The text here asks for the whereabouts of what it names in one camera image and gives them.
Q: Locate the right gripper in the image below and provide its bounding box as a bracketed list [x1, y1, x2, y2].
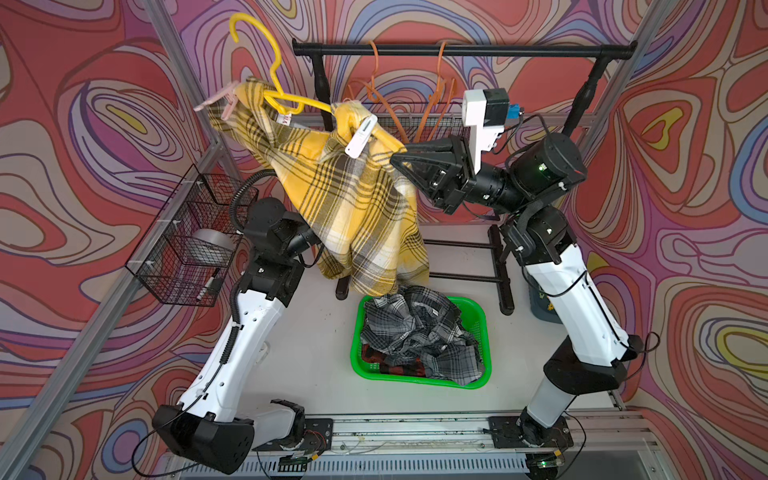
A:
[391, 134, 532, 217]

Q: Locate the orange hanger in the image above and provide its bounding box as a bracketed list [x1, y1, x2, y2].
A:
[414, 40, 456, 141]
[347, 40, 412, 145]

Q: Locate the yellow plaid shirt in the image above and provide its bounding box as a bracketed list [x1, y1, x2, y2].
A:
[207, 77, 430, 297]

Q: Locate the grey plaid shirt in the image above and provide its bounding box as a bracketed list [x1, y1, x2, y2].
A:
[358, 286, 485, 387]

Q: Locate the yellow hanger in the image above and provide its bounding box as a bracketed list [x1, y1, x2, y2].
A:
[228, 13, 333, 115]

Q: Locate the red black plaid shirt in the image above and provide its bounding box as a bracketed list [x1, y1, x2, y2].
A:
[361, 344, 426, 378]

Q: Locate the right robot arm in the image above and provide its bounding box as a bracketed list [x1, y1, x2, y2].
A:
[390, 133, 645, 447]

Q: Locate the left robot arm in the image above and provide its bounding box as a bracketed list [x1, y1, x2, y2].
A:
[152, 198, 320, 474]

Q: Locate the green plastic basket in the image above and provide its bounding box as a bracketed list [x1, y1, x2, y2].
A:
[350, 297, 492, 390]

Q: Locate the dark teal tray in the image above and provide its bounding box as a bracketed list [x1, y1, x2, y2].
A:
[528, 286, 561, 324]

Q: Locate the black clothes rack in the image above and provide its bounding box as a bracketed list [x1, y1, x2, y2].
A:
[292, 40, 638, 316]

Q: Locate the pink clothespin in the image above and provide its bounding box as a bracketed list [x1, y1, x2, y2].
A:
[194, 81, 239, 121]

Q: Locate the grey tape roll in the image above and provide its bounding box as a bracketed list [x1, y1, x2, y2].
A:
[182, 228, 235, 267]

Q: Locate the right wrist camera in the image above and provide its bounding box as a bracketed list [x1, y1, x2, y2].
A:
[462, 88, 524, 174]

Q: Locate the small wire basket on rack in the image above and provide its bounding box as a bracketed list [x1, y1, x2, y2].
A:
[363, 101, 469, 144]

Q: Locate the white marker in wire basket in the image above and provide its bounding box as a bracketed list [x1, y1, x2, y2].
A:
[196, 268, 220, 302]

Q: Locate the black wire basket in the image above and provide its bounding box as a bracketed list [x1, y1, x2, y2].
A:
[125, 166, 242, 307]

